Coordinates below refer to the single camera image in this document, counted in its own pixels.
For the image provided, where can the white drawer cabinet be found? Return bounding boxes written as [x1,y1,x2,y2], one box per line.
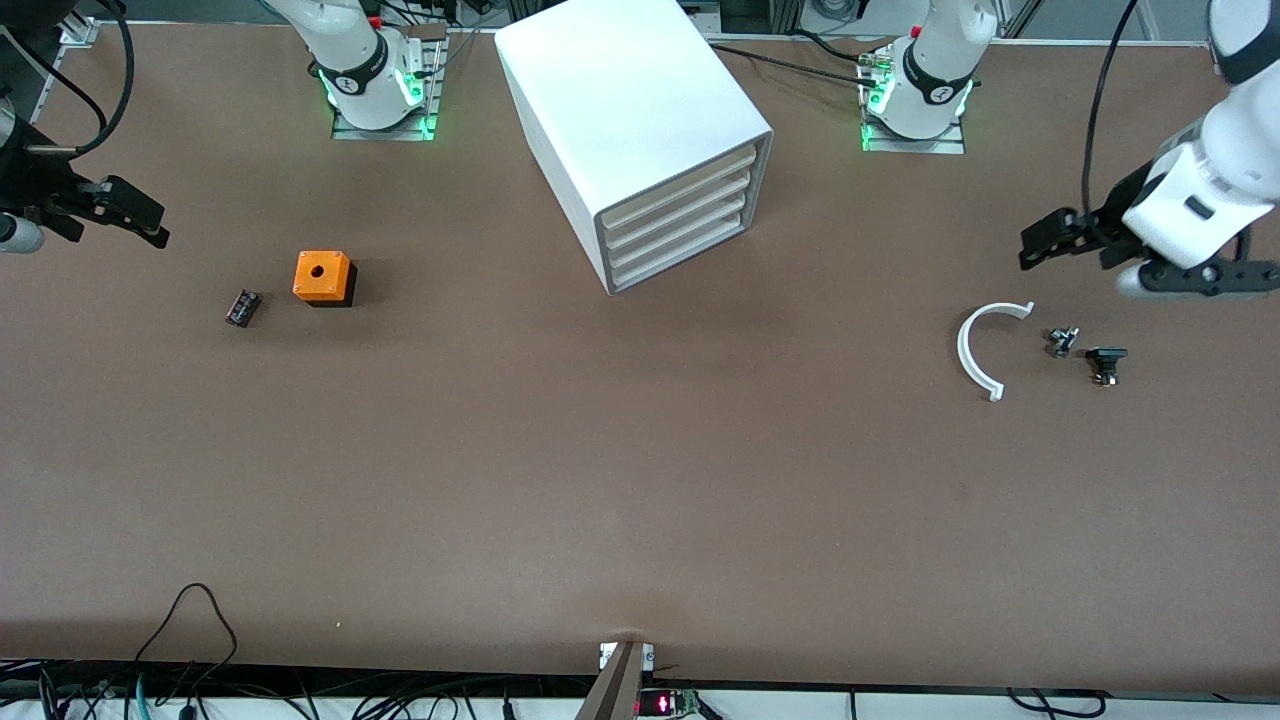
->
[495,0,776,296]

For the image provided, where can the orange button box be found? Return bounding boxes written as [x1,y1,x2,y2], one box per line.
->
[293,250,358,309]

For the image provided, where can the white curved plastic clamp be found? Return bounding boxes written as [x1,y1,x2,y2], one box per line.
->
[957,301,1035,403]

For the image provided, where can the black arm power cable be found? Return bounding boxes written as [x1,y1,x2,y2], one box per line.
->
[710,30,886,89]

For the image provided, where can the black floor cable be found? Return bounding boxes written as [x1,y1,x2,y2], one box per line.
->
[1005,688,1109,719]

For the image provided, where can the white plastic drawer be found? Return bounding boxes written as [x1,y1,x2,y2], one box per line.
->
[597,143,758,229]
[603,168,754,251]
[610,212,748,293]
[607,190,751,272]

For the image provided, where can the circuit board with red display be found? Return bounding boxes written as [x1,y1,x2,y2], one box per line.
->
[637,688,701,719]

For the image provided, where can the thin black looped cable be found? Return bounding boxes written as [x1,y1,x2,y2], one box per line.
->
[135,583,239,691]

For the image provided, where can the aluminium camera post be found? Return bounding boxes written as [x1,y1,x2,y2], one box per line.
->
[575,641,646,720]

